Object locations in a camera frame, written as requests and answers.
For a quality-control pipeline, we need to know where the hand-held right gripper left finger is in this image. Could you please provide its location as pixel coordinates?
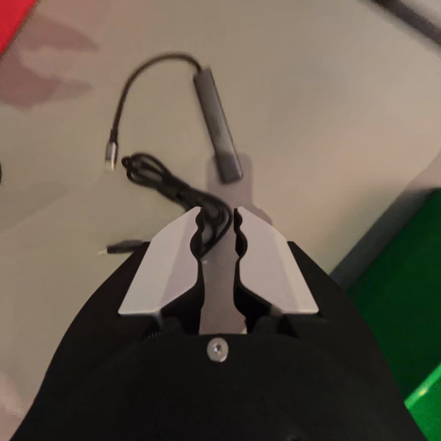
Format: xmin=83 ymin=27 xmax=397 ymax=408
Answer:
xmin=117 ymin=207 xmax=205 ymax=329

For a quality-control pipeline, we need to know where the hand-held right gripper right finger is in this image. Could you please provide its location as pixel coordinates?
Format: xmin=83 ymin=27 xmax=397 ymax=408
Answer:
xmin=234 ymin=206 xmax=320 ymax=329

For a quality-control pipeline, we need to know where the black usb-c cable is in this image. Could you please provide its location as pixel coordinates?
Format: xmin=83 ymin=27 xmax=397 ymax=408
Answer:
xmin=97 ymin=153 xmax=235 ymax=257

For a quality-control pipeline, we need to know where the green plastic bin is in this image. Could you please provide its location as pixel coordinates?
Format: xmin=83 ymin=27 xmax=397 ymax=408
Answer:
xmin=346 ymin=188 xmax=441 ymax=441

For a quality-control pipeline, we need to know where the grey USB hub with cable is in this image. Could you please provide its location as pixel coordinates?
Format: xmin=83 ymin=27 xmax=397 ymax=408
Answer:
xmin=104 ymin=52 xmax=207 ymax=172

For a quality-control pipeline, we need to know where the red plastic bin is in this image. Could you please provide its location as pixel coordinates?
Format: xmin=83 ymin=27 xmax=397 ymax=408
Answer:
xmin=0 ymin=0 xmax=37 ymax=56

